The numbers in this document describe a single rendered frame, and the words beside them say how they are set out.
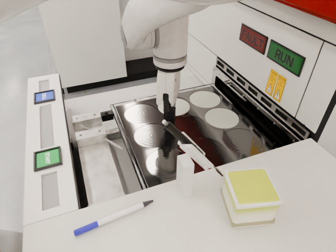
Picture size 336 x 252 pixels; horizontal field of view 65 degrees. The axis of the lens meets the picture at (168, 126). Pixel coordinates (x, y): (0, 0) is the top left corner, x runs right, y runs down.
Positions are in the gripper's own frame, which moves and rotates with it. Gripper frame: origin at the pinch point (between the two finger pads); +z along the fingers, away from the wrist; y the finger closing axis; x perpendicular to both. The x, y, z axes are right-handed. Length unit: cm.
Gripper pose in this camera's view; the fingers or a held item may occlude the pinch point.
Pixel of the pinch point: (169, 113)
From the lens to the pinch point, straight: 77.1
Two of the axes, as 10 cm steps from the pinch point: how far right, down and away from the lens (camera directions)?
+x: 9.8, 1.3, -1.6
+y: -2.1, 6.2, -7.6
